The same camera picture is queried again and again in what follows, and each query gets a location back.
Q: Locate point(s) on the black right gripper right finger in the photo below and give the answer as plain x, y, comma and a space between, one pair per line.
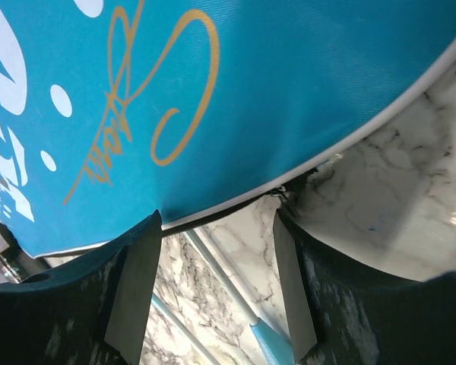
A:
341, 311

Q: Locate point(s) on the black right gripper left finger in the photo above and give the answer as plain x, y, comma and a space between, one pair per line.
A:
90, 310

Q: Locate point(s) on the light blue badminton racket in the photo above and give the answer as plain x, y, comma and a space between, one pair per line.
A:
275, 348
169, 315

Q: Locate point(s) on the blue Sport racket bag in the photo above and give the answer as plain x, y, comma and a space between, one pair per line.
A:
113, 110

